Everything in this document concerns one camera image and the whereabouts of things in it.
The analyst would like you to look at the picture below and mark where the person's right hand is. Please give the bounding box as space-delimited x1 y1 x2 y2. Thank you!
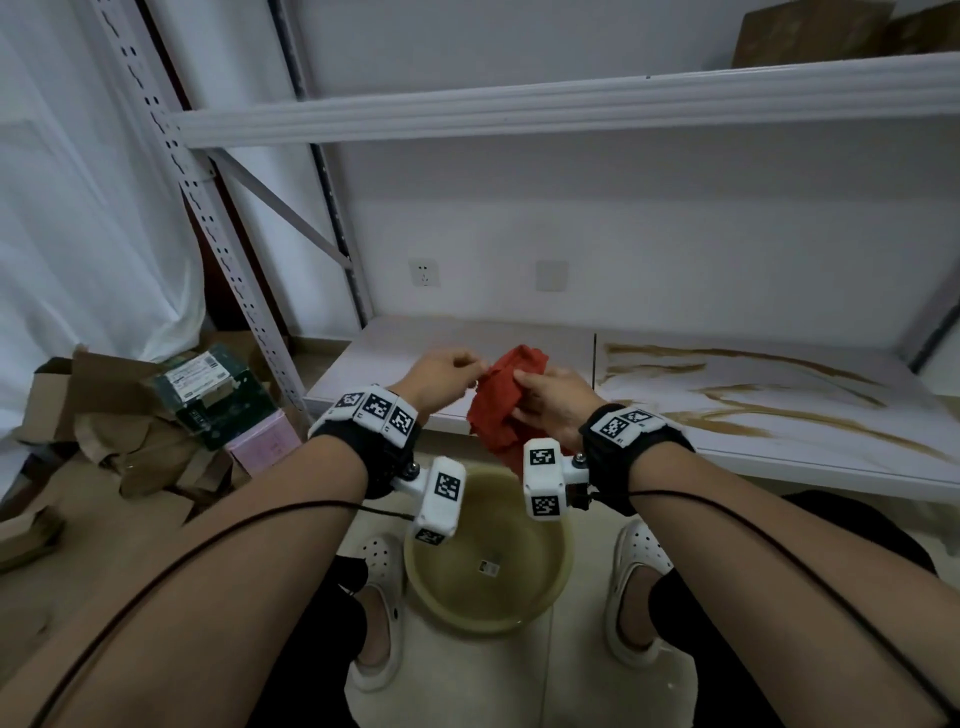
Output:
512 365 609 451

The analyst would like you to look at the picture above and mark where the person's left hand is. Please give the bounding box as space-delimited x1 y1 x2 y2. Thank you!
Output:
389 348 490 425

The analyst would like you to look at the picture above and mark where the red cleaning cloth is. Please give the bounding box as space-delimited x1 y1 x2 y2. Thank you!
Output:
467 344 579 475

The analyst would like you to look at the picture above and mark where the pink box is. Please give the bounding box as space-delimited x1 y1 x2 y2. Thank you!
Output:
224 408 303 478

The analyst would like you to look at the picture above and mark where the dark green labelled box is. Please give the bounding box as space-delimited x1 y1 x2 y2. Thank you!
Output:
146 343 277 451

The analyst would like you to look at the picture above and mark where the white metal shelf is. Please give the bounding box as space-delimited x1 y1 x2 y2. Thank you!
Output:
89 0 960 505

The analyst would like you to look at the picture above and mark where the person's left forearm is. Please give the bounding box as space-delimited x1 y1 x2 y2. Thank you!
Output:
0 434 369 728

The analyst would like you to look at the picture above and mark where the person's right forearm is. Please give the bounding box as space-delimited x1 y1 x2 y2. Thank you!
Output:
629 442 960 728

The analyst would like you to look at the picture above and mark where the black right wristband with markers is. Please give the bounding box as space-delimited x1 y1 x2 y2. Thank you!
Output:
578 404 697 517

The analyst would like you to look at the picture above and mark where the black wristband with markers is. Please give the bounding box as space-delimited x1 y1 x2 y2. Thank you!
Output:
307 384 421 500
578 404 697 517

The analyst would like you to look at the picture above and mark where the black left wristband with markers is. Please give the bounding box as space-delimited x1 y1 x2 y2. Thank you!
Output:
307 384 421 500

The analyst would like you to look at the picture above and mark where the white clog shoe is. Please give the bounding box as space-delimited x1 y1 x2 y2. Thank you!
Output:
603 518 676 670
344 533 408 693

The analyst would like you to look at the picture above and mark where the yellow plastic basin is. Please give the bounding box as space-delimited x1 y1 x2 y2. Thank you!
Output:
403 463 575 637

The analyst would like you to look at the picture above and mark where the white curtain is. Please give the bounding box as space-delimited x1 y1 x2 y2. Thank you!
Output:
0 0 208 496

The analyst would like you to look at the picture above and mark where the brown cardboard box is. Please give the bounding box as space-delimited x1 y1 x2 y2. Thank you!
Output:
881 0 960 58
731 0 895 70

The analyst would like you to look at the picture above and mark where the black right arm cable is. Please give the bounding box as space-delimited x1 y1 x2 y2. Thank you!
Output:
588 488 960 714

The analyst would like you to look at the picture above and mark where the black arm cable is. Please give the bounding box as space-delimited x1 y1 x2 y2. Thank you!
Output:
588 488 960 714
29 500 418 728

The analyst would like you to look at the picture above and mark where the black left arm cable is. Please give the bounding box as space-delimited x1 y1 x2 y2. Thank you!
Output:
29 500 418 728

